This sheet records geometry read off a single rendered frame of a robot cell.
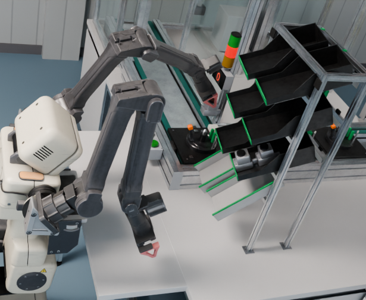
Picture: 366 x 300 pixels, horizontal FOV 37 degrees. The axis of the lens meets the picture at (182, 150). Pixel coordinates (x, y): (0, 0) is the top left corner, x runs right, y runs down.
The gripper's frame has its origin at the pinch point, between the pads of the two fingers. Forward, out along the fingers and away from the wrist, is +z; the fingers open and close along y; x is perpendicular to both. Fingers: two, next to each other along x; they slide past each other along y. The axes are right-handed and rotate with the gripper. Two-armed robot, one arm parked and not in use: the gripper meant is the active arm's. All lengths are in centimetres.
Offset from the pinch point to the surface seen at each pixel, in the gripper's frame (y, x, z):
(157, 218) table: -32, 41, 12
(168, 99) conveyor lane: 43, 17, 21
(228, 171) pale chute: -33.8, 7.5, 4.9
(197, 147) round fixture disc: -4.7, 14.3, 14.6
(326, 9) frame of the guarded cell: 83, -88, 51
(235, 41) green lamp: 17.0, -21.2, -9.2
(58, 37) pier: 236, 77, 64
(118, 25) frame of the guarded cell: 82, 22, -6
